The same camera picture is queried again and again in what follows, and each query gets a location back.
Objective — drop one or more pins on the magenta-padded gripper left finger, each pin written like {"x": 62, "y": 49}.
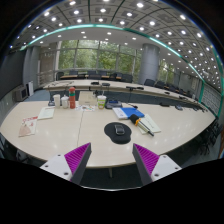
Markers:
{"x": 56, "y": 165}

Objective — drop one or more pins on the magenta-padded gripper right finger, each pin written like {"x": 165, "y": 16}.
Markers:
{"x": 163, "y": 165}

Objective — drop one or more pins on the black computer mouse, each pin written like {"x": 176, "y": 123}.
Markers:
{"x": 119, "y": 129}

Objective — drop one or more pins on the black mouse pad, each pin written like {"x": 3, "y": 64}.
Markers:
{"x": 110, "y": 133}

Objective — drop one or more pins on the red fan print brochure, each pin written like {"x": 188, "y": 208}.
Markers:
{"x": 28, "y": 126}

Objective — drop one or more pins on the white printed document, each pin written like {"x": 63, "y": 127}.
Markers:
{"x": 46, "y": 113}

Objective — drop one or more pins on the black handheld microphone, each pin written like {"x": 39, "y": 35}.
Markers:
{"x": 134, "y": 119}

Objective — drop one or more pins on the blue and white book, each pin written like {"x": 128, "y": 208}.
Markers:
{"x": 131, "y": 111}

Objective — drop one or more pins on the black conference microphone console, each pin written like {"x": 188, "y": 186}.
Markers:
{"x": 51, "y": 103}
{"x": 113, "y": 104}

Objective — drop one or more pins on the white paper cup stack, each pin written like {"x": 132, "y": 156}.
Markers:
{"x": 56, "y": 101}

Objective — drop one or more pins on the colourful leaflet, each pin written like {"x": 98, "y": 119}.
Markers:
{"x": 87, "y": 108}

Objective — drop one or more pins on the red drink bottle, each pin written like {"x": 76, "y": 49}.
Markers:
{"x": 72, "y": 98}

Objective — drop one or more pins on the white cardboard box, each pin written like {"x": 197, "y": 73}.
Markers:
{"x": 87, "y": 99}

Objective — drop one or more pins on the green print paper cup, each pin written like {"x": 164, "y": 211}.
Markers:
{"x": 101, "y": 102}

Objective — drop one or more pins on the grey floor cabinet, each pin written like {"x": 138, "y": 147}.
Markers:
{"x": 20, "y": 94}

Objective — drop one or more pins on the white standing panel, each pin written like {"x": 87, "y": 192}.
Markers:
{"x": 30, "y": 88}

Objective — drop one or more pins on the group of dark chairs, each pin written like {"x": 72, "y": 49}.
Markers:
{"x": 150, "y": 82}

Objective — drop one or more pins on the long curved conference table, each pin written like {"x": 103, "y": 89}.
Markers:
{"x": 100, "y": 86}

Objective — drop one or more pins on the group of ceiling lights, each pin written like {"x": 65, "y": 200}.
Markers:
{"x": 126, "y": 20}

